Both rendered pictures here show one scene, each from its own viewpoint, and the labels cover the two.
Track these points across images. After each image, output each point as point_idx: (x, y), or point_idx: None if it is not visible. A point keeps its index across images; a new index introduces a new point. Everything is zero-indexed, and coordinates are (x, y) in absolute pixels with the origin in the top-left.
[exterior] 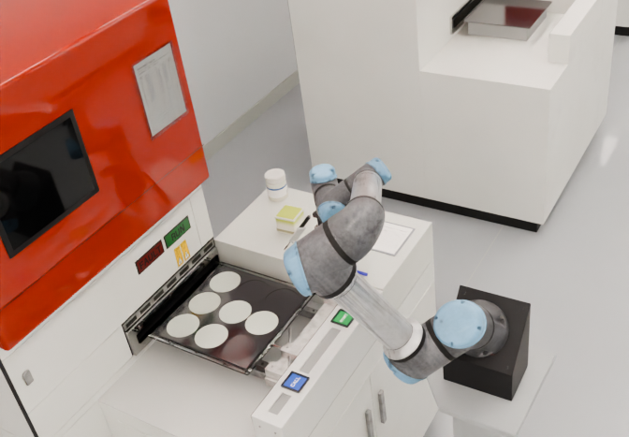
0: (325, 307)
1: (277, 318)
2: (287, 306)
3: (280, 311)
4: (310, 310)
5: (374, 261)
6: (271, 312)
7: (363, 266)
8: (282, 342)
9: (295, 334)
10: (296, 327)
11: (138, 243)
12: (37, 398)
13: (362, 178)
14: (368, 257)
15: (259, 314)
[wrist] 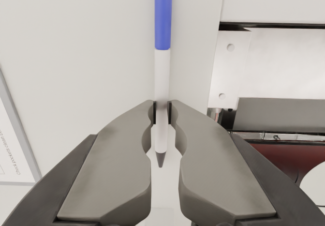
0: (243, 88)
1: (323, 163)
2: (278, 161)
3: (296, 168)
4: (230, 115)
5: None
6: (301, 179)
7: (106, 34)
8: (303, 121)
9: (277, 111)
10: (257, 118)
11: None
12: None
13: None
14: (45, 41)
15: (312, 193)
